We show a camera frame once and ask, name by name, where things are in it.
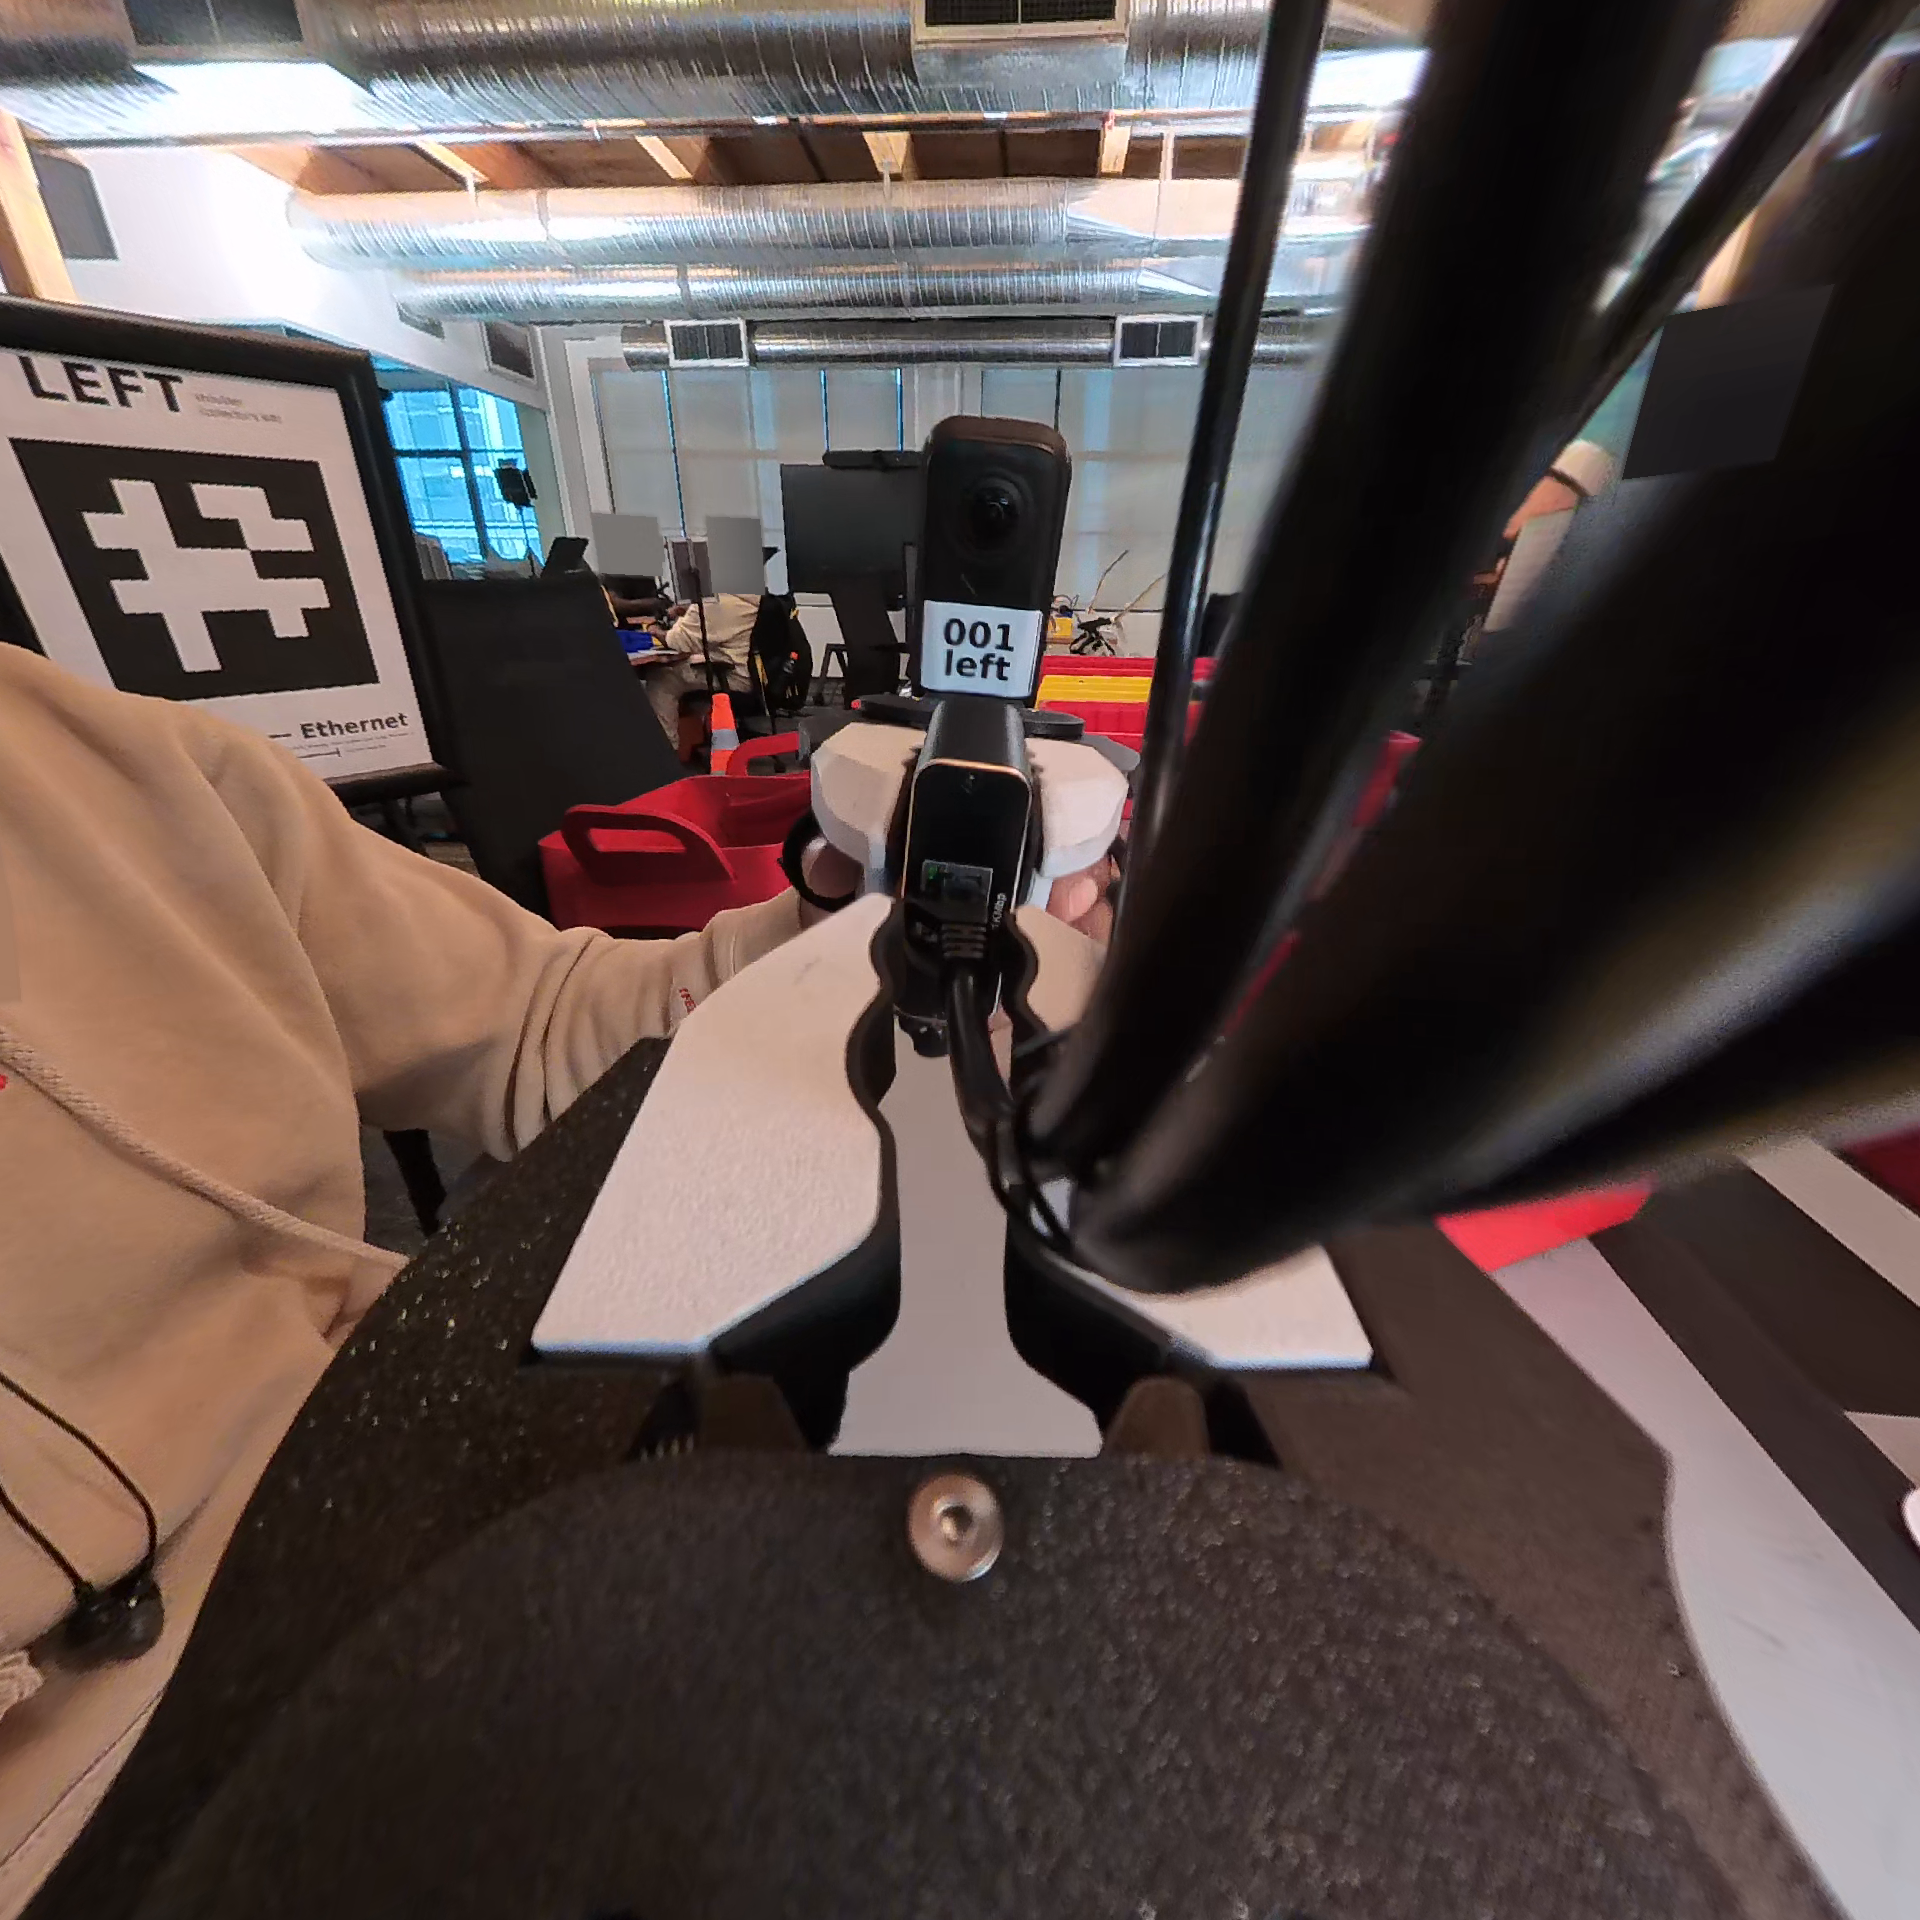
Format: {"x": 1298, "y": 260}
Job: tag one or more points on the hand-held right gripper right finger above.
{"x": 1277, "y": 1319}

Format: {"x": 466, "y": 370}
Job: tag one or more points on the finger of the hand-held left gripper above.
{"x": 1084, "y": 812}
{"x": 851, "y": 786}

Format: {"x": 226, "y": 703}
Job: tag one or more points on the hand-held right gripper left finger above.
{"x": 720, "y": 1170}

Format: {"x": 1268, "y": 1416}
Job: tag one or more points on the person's left forearm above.
{"x": 571, "y": 988}

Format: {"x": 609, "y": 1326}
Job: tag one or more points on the person's left hand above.
{"x": 1078, "y": 912}

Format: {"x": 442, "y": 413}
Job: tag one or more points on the orange traffic cone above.
{"x": 720, "y": 736}

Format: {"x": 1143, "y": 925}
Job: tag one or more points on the black monitor screen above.
{"x": 848, "y": 532}

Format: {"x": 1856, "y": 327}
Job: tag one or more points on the black backpack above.
{"x": 780, "y": 659}

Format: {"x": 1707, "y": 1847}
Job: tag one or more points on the red plastic tote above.
{"x": 675, "y": 870}

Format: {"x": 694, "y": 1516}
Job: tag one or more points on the black framed marker sign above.
{"x": 298, "y": 419}

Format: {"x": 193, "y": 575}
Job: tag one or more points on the silver ventilation duct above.
{"x": 675, "y": 222}
{"x": 601, "y": 57}

